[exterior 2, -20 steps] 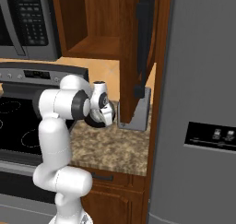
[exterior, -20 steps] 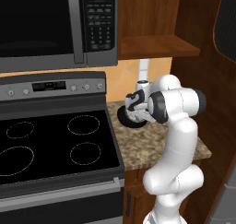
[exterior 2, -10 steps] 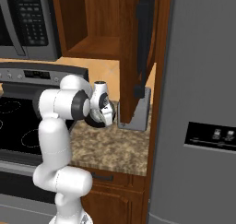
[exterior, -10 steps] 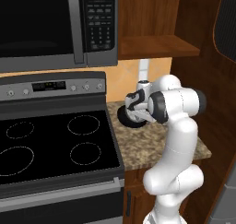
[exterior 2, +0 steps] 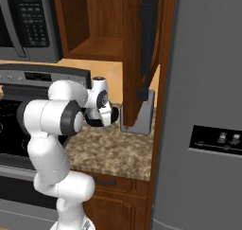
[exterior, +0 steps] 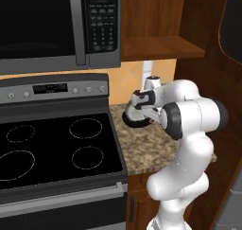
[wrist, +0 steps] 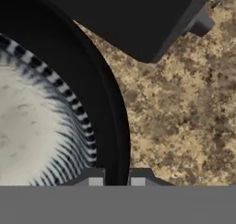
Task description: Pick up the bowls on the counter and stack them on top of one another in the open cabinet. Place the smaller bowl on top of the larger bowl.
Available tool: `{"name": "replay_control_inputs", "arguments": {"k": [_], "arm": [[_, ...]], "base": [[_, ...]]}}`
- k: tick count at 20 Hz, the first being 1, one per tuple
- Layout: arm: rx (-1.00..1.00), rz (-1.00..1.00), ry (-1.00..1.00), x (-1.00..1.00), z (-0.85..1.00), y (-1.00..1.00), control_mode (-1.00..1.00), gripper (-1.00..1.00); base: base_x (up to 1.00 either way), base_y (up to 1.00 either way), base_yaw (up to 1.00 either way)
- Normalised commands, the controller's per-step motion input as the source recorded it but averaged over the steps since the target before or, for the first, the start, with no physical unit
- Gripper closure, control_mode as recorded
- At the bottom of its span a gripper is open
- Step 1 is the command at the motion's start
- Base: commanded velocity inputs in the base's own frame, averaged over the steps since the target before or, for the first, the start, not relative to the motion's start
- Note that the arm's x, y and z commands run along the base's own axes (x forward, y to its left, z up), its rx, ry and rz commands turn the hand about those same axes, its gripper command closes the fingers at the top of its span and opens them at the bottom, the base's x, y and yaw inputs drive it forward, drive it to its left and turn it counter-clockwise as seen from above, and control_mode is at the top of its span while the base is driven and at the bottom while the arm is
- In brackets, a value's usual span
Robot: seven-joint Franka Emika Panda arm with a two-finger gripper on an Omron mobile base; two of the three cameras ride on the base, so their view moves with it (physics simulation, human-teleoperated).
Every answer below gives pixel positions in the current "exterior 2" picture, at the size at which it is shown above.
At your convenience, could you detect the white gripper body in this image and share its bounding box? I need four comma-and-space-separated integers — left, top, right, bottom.
99, 101, 114, 127

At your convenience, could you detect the black bowl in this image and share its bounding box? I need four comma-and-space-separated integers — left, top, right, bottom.
83, 105, 120, 128

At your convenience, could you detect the wooden cabinet door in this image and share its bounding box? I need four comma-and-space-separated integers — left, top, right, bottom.
121, 0, 161, 128

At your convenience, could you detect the grey box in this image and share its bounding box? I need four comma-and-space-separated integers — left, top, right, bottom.
120, 89, 156, 135

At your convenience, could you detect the wooden drawer front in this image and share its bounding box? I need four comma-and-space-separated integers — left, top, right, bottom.
88, 171, 150, 198

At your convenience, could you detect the black and grey stove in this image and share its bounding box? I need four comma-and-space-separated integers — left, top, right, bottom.
0, 62, 93, 230

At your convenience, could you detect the wooden base cupboard door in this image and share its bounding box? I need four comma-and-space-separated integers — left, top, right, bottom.
82, 193, 149, 230

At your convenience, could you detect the grey fridge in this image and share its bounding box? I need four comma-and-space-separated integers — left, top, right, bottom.
150, 0, 242, 230

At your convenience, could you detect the grey microwave oven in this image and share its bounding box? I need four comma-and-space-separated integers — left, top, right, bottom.
0, 0, 63, 63

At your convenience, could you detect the grey oven door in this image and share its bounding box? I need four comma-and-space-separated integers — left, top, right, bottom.
0, 164, 62, 230

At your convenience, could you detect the black drawer handle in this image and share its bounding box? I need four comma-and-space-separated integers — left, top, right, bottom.
93, 176, 118, 187

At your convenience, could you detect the black cabinet door handle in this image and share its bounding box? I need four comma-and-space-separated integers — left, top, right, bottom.
136, 1, 160, 102

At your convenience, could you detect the open wooden wall cabinet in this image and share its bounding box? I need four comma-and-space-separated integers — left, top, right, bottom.
52, 0, 163, 63

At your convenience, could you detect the grey microwave handle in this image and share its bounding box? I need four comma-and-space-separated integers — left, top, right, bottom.
0, 0, 27, 59

